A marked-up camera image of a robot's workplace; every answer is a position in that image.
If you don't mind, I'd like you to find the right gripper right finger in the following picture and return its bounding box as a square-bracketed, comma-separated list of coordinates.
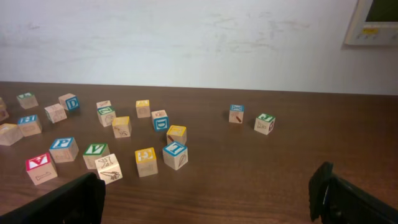
[308, 162, 397, 224]

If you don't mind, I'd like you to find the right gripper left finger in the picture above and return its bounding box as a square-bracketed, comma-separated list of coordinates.
[1, 172, 106, 224]

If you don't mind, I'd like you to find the white picture block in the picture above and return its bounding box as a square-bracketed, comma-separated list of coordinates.
[95, 154, 123, 185]

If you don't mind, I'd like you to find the green V block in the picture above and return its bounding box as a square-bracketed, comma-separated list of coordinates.
[83, 143, 110, 169]

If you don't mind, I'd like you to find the red V block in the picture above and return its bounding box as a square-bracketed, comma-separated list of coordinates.
[25, 152, 58, 185]

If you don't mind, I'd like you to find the blue P block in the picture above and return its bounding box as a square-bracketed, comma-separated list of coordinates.
[49, 137, 79, 163]

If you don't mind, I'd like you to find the yellow E block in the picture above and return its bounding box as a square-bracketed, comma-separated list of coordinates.
[135, 147, 158, 177]

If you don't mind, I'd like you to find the green Z block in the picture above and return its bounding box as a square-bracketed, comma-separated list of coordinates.
[97, 106, 116, 127]

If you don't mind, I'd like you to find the wood block green side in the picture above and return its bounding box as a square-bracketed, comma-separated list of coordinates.
[44, 103, 67, 123]

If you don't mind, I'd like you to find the blue H block centre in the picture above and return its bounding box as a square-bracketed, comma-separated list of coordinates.
[17, 114, 42, 137]

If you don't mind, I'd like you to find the yellow block centre left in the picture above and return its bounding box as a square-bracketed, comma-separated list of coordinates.
[0, 123, 24, 146]

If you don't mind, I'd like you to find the wood block blue D side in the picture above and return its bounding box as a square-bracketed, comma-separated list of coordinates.
[58, 93, 80, 111]

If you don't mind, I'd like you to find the plain wood block top centre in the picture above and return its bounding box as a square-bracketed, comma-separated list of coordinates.
[96, 100, 111, 109]

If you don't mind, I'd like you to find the green J block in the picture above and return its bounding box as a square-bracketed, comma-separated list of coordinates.
[254, 113, 275, 135]

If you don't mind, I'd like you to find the blue I block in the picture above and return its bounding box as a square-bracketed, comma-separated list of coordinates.
[162, 141, 188, 170]

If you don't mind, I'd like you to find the yellow block top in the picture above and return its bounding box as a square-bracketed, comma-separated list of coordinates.
[136, 100, 151, 118]

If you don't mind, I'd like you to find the wood block blue D front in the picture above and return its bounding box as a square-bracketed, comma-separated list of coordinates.
[151, 110, 169, 131]

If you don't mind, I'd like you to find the green L block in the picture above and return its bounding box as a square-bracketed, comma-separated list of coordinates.
[17, 92, 39, 110]

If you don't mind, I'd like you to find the yellow block right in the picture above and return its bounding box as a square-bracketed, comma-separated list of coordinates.
[166, 125, 187, 145]

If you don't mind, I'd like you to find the yellow G block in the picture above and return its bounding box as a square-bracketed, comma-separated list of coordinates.
[0, 108, 9, 121]

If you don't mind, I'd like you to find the blue X block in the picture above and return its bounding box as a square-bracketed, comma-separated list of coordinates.
[229, 105, 244, 124]

